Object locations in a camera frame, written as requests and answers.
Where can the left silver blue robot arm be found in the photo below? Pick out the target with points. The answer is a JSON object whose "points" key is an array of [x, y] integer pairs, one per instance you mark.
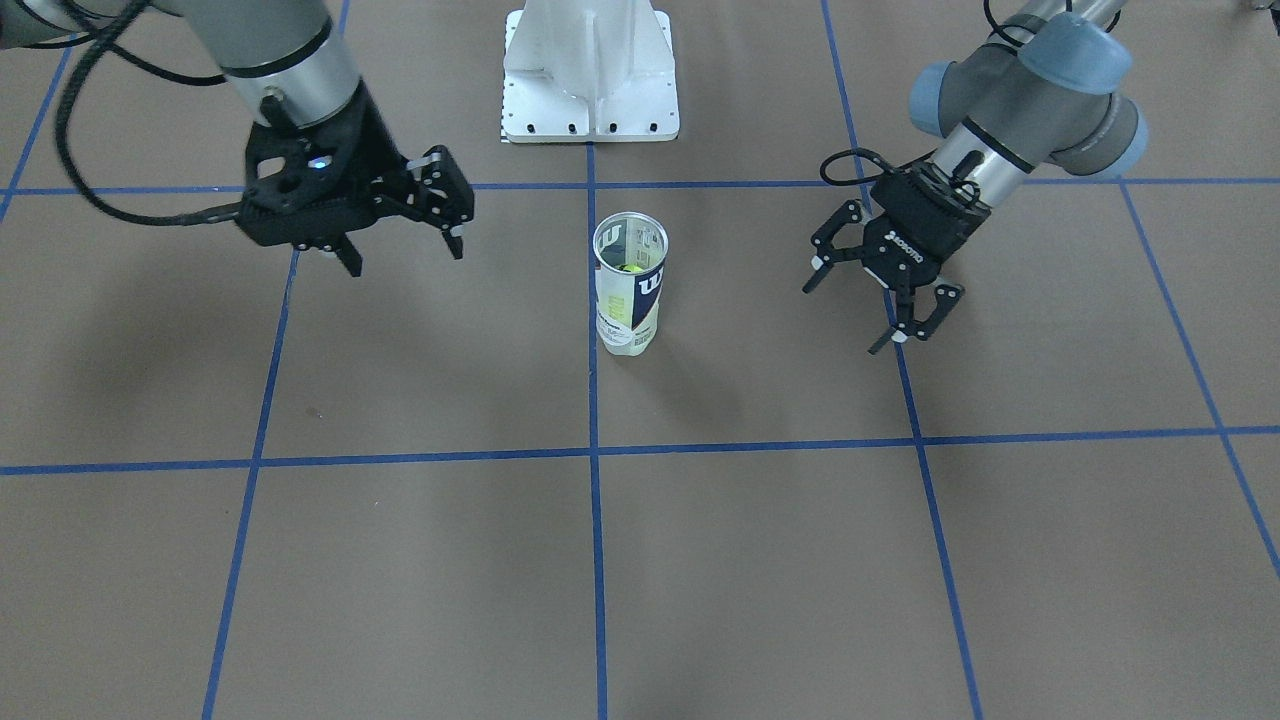
{"points": [[1044, 88]]}

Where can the white blue tennis ball can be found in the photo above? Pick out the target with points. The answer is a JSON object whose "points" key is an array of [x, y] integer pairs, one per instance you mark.
{"points": [[627, 306]]}

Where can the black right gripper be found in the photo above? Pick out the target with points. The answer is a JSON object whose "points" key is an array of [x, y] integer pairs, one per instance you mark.
{"points": [[371, 152]]}

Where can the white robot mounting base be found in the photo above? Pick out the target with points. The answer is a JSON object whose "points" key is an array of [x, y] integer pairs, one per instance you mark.
{"points": [[589, 72]]}

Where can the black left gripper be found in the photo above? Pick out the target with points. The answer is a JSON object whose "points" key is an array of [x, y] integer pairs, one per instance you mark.
{"points": [[926, 236]]}

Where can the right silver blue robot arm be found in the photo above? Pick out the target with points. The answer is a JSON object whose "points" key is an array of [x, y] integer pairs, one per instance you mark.
{"points": [[256, 45]]}

